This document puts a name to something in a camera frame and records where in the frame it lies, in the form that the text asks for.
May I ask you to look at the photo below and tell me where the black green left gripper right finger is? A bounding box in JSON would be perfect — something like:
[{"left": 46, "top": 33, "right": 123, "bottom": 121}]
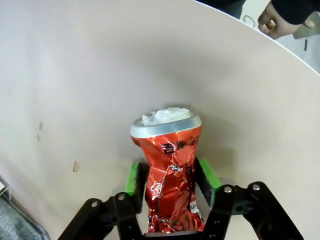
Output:
[{"left": 194, "top": 157, "right": 305, "bottom": 240}]

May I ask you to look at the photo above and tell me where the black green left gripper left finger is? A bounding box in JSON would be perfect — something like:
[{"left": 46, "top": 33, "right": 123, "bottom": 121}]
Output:
[{"left": 58, "top": 161, "right": 146, "bottom": 240}]

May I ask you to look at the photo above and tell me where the crushed red soda can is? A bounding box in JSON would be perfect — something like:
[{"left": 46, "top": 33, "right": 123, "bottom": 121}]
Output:
[{"left": 129, "top": 104, "right": 206, "bottom": 235}]

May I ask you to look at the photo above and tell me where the person's left black sleeve forearm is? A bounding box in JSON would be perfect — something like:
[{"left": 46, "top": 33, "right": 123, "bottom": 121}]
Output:
[{"left": 271, "top": 0, "right": 320, "bottom": 26}]

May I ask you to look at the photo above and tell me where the large grey fabric basket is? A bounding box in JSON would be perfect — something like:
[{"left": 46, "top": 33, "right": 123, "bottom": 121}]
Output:
[{"left": 0, "top": 192, "right": 51, "bottom": 240}]

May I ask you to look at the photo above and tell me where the person's left hand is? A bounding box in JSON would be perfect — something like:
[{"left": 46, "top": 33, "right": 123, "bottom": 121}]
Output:
[{"left": 257, "top": 1, "right": 316, "bottom": 41}]

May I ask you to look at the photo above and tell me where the thin loop cable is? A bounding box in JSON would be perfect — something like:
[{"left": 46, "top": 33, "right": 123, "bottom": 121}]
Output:
[{"left": 243, "top": 15, "right": 256, "bottom": 28}]

